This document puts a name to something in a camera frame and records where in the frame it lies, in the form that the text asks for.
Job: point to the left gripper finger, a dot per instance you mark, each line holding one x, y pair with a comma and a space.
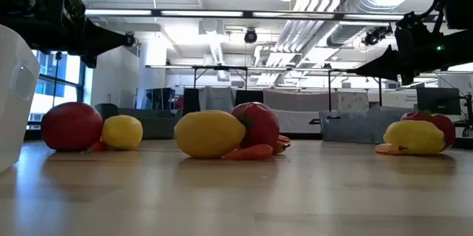
103, 40
88, 60

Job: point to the yellow toy lemon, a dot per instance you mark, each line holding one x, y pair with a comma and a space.
414, 137
209, 133
122, 132

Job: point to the orange toy chili pepper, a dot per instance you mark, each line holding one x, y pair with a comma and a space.
388, 149
280, 148

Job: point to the white plastic basket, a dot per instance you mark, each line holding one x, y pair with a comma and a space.
15, 95

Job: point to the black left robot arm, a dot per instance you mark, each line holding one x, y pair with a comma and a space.
22, 3

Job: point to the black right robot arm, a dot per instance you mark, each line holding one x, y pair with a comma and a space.
460, 6

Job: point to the large window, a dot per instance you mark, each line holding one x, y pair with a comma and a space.
72, 69

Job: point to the black tripod stand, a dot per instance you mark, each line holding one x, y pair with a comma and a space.
58, 56

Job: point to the black overhead lamp fixture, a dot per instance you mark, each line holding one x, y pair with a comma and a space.
375, 36

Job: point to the black computer monitor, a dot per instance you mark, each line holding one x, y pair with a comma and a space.
438, 101

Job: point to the grey translucent plastic basket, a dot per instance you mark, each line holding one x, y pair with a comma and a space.
354, 127

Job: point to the dark blue storage bins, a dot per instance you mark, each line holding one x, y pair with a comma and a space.
160, 98

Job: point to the dark green plastic basket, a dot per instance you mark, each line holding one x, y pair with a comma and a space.
155, 123

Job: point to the white draped cloth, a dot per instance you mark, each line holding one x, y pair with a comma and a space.
303, 110

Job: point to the narrow black panel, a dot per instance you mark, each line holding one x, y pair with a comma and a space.
191, 100

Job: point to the grey draped cloth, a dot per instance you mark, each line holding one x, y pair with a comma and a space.
216, 99

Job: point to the wide black panel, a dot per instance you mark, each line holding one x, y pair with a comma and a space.
248, 97

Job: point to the black overhead crossbar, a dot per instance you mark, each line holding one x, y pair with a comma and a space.
247, 14

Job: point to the black round overhead camera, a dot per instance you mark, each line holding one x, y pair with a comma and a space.
250, 36

